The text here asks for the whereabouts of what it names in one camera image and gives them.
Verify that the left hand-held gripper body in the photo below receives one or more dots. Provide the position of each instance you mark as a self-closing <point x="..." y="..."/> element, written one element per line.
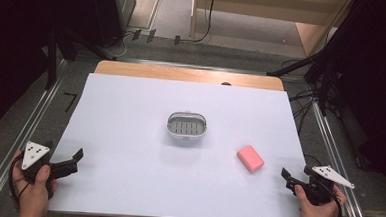
<point x="34" y="155"/>

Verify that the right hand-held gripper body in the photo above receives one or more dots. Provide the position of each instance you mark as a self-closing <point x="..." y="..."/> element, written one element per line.
<point x="323" y="187"/>

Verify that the pink soap bar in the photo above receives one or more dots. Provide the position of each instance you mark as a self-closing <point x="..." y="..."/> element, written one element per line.
<point x="250" y="158"/>

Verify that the grey soap dish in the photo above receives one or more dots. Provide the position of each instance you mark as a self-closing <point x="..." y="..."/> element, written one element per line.
<point x="186" y="125"/>

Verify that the person's right hand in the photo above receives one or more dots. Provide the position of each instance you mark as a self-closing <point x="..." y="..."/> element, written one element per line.
<point x="315" y="213"/>

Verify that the person's left hand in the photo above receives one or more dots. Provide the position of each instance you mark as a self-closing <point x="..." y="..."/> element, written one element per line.
<point x="35" y="192"/>

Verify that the white paper sheet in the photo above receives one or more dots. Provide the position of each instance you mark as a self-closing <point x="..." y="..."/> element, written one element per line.
<point x="139" y="145"/>

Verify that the wooden table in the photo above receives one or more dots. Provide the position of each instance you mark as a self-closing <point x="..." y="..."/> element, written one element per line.
<point x="169" y="72"/>

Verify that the dark cabinet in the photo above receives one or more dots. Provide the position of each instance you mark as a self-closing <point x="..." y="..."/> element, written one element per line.
<point x="112" y="10"/>

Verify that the light wooden furniture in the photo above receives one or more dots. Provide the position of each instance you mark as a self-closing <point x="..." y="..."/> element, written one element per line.
<point x="273" y="9"/>

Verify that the aluminium floor rail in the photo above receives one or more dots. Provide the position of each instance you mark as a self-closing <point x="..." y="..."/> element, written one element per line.
<point x="11" y="152"/>
<point x="338" y="162"/>

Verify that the black metal stand post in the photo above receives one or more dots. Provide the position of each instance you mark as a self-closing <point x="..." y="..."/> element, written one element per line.
<point x="52" y="61"/>

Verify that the black metal stand frame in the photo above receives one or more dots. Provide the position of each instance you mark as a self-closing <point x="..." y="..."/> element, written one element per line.
<point x="320" y="51"/>

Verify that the small black floor bracket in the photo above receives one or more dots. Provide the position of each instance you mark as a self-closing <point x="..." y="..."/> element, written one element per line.
<point x="177" y="40"/>
<point x="151" y="35"/>
<point x="136" y="34"/>

